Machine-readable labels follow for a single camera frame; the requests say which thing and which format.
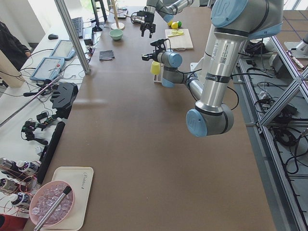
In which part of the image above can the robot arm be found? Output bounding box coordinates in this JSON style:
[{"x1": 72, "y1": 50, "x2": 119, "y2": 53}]
[
  {"x1": 142, "y1": 0, "x2": 283, "y2": 137},
  {"x1": 137, "y1": 0, "x2": 194, "y2": 38}
]

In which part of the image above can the black computer mouse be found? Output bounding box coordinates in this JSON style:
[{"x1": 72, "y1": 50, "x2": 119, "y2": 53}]
[{"x1": 48, "y1": 34, "x2": 58, "y2": 40}]

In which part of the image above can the grey folded cloth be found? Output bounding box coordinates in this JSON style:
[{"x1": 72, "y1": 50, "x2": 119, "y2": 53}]
[{"x1": 99, "y1": 50, "x2": 115, "y2": 61}]

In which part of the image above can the wooden mug tree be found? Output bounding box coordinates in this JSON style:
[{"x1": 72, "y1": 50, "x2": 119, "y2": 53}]
[{"x1": 111, "y1": 0, "x2": 125, "y2": 30}]

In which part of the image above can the cream tray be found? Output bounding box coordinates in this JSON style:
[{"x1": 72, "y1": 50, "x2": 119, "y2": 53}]
[{"x1": 29, "y1": 167, "x2": 94, "y2": 231}]

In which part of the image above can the wooden cutting board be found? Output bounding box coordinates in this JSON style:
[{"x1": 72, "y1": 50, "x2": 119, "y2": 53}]
[{"x1": 165, "y1": 29, "x2": 193, "y2": 50}]

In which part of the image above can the blue teach pendant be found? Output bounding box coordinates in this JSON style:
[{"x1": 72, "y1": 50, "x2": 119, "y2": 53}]
[
  {"x1": 50, "y1": 40, "x2": 76, "y2": 61},
  {"x1": 30, "y1": 57, "x2": 65, "y2": 81}
]

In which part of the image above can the seated person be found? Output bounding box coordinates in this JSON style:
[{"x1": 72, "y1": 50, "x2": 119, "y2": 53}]
[{"x1": 0, "y1": 22, "x2": 31, "y2": 71}]

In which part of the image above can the green bowl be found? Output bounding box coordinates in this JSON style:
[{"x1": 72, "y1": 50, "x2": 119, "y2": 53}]
[{"x1": 109, "y1": 29, "x2": 123, "y2": 40}]

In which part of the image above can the black keyboard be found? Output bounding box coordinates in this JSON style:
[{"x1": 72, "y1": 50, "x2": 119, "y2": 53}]
[{"x1": 71, "y1": 17, "x2": 83, "y2": 38}]

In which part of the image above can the yellow cup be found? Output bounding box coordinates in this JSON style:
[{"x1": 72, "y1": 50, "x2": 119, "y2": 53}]
[{"x1": 150, "y1": 61, "x2": 160, "y2": 75}]

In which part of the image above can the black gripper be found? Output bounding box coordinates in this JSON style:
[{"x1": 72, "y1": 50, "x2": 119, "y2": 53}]
[
  {"x1": 141, "y1": 49, "x2": 164, "y2": 63},
  {"x1": 140, "y1": 11, "x2": 156, "y2": 39}
]

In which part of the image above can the pink bowl with ice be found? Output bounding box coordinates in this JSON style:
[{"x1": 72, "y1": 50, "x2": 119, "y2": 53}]
[{"x1": 29, "y1": 180, "x2": 75, "y2": 227}]

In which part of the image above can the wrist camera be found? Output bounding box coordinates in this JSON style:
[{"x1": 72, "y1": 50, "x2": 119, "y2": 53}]
[
  {"x1": 150, "y1": 38, "x2": 168, "y2": 50},
  {"x1": 131, "y1": 11, "x2": 147, "y2": 18}
]

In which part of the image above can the white wire cup rack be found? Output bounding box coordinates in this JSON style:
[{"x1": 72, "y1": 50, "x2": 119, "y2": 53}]
[{"x1": 154, "y1": 74, "x2": 162, "y2": 83}]

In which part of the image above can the metal scoop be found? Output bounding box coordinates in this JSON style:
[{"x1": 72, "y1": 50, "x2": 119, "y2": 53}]
[{"x1": 124, "y1": 14, "x2": 144, "y2": 25}]

